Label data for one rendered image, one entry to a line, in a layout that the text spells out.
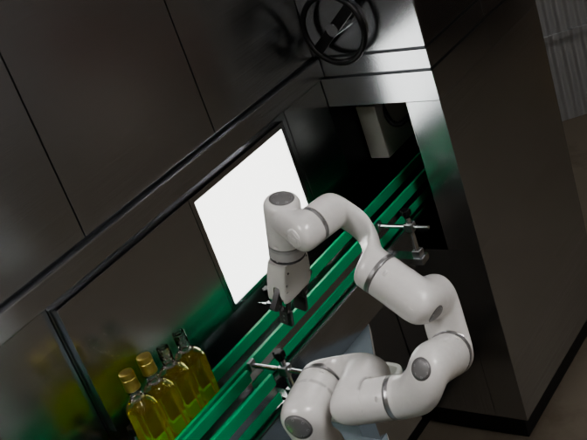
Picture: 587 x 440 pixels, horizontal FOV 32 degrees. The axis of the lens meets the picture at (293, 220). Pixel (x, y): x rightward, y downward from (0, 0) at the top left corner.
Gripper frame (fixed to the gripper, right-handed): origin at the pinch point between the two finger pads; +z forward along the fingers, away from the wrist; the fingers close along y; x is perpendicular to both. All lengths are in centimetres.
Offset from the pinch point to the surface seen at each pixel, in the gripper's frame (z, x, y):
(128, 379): 10.7, -26.9, 25.5
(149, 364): 11.4, -26.3, 19.3
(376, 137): 22, -37, -101
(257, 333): 31.9, -26.1, -18.1
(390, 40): -18, -25, -90
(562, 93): 125, -57, -328
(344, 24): -21, -39, -89
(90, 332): 7.4, -41.7, 20.5
